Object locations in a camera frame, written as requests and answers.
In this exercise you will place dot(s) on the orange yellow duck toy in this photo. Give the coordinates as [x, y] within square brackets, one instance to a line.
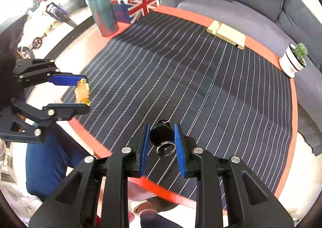
[83, 92]

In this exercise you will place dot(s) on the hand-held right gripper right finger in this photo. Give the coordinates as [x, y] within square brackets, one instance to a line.
[179, 153]

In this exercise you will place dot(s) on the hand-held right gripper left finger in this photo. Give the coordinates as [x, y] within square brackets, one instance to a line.
[143, 153]

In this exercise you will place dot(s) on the white patterned cloth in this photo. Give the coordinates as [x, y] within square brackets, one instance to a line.
[20, 202]

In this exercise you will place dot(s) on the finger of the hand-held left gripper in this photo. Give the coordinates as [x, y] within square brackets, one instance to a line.
[68, 80]
[75, 109]

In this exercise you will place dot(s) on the black striped table mat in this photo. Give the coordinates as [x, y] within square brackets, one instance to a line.
[201, 97]

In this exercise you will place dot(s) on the pink translucent bin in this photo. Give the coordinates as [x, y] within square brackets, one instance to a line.
[139, 190]

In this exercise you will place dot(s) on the dark grey sofa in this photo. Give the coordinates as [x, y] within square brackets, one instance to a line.
[251, 11]

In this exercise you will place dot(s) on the flag print tissue box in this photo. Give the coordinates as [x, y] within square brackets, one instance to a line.
[140, 4]

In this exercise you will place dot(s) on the black key fob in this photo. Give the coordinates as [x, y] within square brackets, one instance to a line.
[161, 133]

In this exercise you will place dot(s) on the person's grey slipper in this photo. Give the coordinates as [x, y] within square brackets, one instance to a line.
[143, 206]

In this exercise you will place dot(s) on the potted cactus striped pot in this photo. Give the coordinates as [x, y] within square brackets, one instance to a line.
[290, 63]

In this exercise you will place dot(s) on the purple bicycle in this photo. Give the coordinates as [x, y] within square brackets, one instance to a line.
[59, 12]

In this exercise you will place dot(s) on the person's blue trouser leg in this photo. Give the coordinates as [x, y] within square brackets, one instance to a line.
[50, 162]

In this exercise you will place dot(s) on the teal tumbler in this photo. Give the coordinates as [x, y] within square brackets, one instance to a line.
[103, 14]

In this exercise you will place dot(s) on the wooden phone stand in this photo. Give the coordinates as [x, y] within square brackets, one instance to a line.
[229, 34]

